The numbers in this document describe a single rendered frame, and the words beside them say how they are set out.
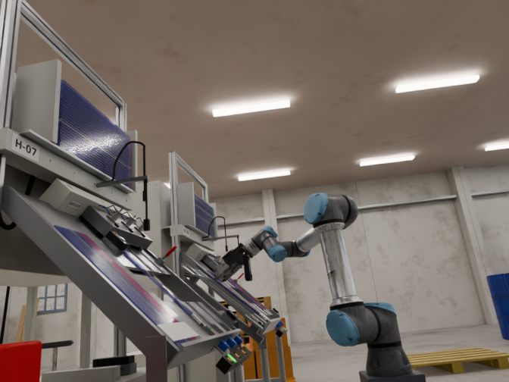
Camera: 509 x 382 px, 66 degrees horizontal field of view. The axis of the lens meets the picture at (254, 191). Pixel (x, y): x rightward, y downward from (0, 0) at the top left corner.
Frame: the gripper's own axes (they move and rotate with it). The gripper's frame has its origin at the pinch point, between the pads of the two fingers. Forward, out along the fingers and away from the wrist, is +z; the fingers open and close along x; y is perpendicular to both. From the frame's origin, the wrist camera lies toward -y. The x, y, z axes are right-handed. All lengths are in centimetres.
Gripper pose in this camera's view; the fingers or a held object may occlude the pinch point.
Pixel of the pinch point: (218, 282)
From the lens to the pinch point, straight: 187.3
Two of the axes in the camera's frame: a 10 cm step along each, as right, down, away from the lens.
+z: -7.6, 6.4, -0.4
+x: -1.8, -2.8, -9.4
